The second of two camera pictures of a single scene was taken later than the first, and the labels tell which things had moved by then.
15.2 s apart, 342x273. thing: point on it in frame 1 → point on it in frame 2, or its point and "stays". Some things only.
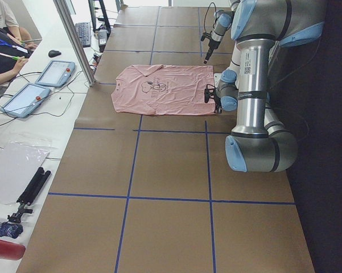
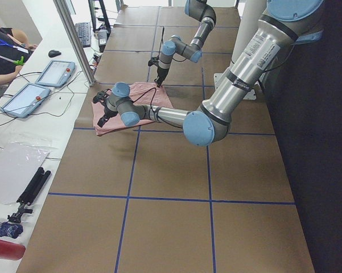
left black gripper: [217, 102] → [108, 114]
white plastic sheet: [12, 169] stays
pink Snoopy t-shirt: [163, 89] → [141, 93]
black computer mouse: [54, 53] stays
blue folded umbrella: [7, 229] stays
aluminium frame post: [75, 40] stays
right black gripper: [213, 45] → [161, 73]
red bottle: [5, 249] stays
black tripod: [29, 195] stays
